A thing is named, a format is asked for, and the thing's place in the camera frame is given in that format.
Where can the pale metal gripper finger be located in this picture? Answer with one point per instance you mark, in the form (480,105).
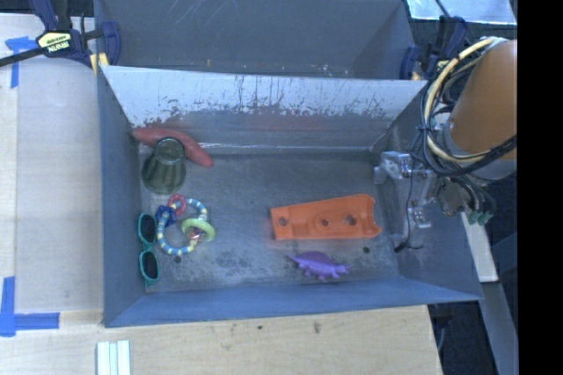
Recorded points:
(418,223)
(391,164)

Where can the orange flat plastic block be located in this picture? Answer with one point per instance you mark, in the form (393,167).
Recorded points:
(303,217)

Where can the purple toy dinosaur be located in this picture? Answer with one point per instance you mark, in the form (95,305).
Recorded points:
(321,265)

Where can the grey metal bin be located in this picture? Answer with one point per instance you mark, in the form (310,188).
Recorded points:
(264,179)

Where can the red-brown toy sweet potato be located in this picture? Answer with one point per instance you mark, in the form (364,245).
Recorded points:
(195,151)

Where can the green glass cup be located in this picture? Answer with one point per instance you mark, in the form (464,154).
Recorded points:
(163,171)

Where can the teal sunglasses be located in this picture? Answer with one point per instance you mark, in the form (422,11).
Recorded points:
(147,228)

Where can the pale wood board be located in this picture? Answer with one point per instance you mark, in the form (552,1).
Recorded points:
(57,188)

